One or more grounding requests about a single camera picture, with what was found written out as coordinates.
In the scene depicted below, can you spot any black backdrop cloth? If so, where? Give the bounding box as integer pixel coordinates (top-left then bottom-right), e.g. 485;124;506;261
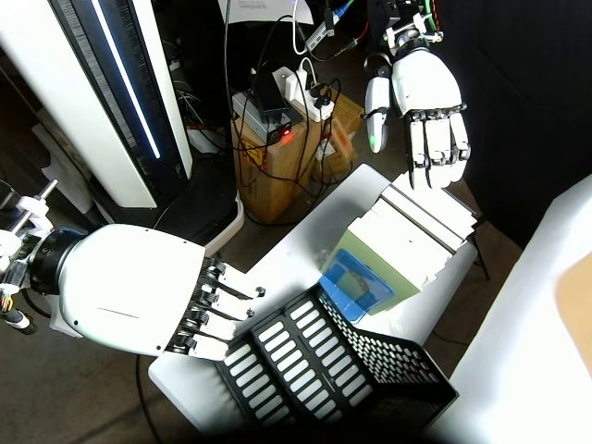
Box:
434;0;592;246

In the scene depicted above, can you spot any white power strip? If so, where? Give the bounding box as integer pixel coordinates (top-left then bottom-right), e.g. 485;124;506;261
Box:
272;67;337;124

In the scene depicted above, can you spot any grey usb hub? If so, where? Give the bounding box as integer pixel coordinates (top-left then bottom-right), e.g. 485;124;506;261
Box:
304;18;337;51

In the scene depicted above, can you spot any cream book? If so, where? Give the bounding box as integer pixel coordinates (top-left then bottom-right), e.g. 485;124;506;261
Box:
386;184;477;230

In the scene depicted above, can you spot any white plug-in charger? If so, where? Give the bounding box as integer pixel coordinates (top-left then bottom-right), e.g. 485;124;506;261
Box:
283;57;320;101

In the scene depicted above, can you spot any white creased book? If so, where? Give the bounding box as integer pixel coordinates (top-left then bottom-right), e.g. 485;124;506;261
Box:
378;191;473;240

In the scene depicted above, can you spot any black power adapter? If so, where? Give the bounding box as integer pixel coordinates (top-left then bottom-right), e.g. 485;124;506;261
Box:
253;71;289;124

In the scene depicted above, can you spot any white book with striped triangle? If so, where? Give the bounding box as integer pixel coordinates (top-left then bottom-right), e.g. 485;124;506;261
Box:
346;216;438;284

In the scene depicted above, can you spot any white paper sheet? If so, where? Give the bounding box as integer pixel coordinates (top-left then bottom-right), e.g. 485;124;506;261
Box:
221;0;315;25

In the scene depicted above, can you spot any grey metal power supply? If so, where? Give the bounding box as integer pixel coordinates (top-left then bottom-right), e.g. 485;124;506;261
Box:
232;91;304;145

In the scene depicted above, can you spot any brown cardboard box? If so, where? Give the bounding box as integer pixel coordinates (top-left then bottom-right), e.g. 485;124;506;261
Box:
230;92;365;224

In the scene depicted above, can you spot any pale green book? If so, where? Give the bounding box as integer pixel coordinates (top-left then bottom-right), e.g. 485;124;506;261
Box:
328;226;423;316

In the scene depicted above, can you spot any blue translucent bookend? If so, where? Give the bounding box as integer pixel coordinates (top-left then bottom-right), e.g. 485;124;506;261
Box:
317;248;397;326

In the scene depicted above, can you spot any black perforated file rack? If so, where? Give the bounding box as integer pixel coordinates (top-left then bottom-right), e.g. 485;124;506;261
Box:
215;284;460;436

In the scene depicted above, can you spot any white column with light strip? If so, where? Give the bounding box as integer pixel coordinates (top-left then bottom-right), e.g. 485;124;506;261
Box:
0;0;193;210

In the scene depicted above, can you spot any white charger cable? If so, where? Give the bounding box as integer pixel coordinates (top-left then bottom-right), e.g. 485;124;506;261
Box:
290;0;325;89

